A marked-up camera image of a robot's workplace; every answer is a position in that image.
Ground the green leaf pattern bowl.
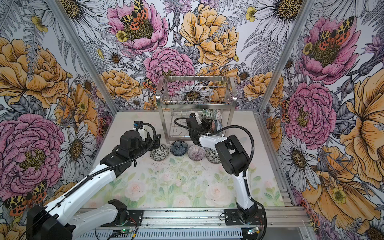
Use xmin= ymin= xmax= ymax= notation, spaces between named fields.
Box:
xmin=201 ymin=109 xmax=214 ymax=119

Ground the dark blue-grey bowl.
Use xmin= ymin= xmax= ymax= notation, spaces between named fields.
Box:
xmin=170 ymin=141 xmax=189 ymax=157

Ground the blue floral bowl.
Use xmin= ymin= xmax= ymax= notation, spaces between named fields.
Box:
xmin=212 ymin=120 xmax=223 ymax=133

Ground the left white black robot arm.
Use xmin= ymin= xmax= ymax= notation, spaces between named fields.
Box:
xmin=25 ymin=121 xmax=161 ymax=240

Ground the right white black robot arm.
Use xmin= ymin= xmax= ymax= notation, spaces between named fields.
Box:
xmin=174 ymin=113 xmax=260 ymax=224

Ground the steel two-tier dish rack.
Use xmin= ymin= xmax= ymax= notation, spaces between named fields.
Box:
xmin=156 ymin=76 xmax=238 ymax=144

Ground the left green circuit board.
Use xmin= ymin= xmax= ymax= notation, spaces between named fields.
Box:
xmin=113 ymin=229 xmax=139 ymax=240

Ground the green circuit board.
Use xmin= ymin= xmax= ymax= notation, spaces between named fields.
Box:
xmin=242 ymin=227 xmax=260 ymax=237
xmin=113 ymin=229 xmax=139 ymax=240

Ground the right green circuit board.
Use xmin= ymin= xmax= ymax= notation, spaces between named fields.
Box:
xmin=242 ymin=227 xmax=260 ymax=237

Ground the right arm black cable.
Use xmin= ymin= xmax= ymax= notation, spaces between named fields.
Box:
xmin=173 ymin=116 xmax=268 ymax=240

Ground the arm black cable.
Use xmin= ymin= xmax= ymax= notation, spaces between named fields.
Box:
xmin=17 ymin=122 xmax=157 ymax=240
xmin=173 ymin=116 xmax=268 ymax=240

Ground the right aluminium frame post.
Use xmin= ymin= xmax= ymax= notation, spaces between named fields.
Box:
xmin=257 ymin=0 xmax=316 ymax=114

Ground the aluminium frame post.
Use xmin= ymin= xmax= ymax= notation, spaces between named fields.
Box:
xmin=47 ymin=1 xmax=119 ymax=115
xmin=257 ymin=0 xmax=316 ymax=114

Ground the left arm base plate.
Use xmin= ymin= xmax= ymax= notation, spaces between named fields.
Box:
xmin=102 ymin=210 xmax=144 ymax=227

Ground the aluminium front rail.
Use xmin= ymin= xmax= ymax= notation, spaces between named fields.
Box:
xmin=53 ymin=207 xmax=307 ymax=229

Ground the left aluminium frame post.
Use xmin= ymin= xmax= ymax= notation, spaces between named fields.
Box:
xmin=47 ymin=1 xmax=119 ymax=115

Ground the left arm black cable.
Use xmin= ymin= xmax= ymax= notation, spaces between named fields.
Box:
xmin=17 ymin=122 xmax=157 ymax=240

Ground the white vented cable duct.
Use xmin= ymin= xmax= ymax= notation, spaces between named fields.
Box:
xmin=77 ymin=228 xmax=243 ymax=240

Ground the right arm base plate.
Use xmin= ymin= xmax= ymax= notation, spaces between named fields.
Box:
xmin=223 ymin=209 xmax=266 ymax=226

